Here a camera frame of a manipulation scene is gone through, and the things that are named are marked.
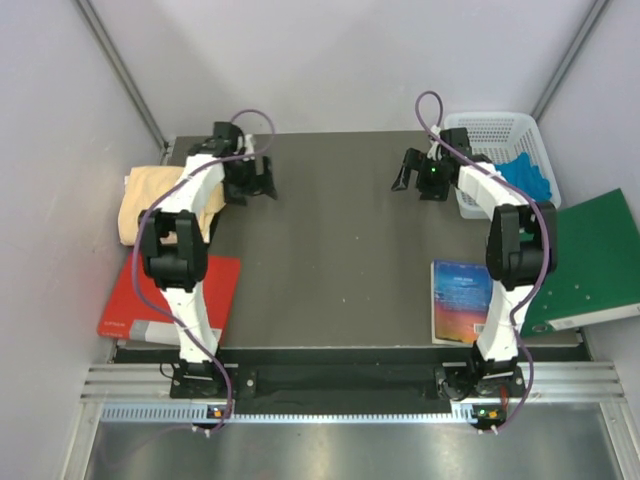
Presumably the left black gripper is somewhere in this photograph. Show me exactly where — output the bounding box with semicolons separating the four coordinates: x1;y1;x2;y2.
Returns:
223;154;276;206

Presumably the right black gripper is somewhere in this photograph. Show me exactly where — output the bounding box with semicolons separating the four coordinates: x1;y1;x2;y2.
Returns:
392;149;451;202

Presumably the yellow t shirt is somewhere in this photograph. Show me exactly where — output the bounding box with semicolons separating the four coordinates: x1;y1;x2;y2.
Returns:
118;166;226;246

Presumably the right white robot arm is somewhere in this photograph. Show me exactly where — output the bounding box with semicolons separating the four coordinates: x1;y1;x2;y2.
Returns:
391;126;557;396

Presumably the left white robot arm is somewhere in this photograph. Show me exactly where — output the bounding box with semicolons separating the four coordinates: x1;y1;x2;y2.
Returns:
134;121;278;397

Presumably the white plastic basket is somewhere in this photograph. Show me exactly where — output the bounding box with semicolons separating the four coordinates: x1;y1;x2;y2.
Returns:
443;112;562;209

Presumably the blue t shirt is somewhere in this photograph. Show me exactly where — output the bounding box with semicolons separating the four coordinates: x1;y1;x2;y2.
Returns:
495;152;552;202

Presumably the blue orange book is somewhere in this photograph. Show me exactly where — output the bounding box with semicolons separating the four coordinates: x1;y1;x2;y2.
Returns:
431;260;492;346

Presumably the red binder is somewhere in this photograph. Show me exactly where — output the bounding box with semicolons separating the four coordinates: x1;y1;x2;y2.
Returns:
97;256;241;346

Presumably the green binder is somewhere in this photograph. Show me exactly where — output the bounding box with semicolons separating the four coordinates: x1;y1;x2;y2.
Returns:
521;189;639;338

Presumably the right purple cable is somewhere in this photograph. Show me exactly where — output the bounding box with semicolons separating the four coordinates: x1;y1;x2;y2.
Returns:
415;90;554;435

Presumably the purple cable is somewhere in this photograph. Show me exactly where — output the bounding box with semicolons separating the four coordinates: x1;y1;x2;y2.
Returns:
133;108;276;434
415;90;554;435

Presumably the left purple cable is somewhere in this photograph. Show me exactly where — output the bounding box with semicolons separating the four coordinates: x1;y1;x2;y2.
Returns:
133;108;276;434

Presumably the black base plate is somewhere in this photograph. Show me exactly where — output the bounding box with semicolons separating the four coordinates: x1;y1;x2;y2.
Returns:
169;347;526;401

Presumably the aluminium frame rail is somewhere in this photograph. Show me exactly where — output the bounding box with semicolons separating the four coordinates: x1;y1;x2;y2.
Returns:
61;362;639;479

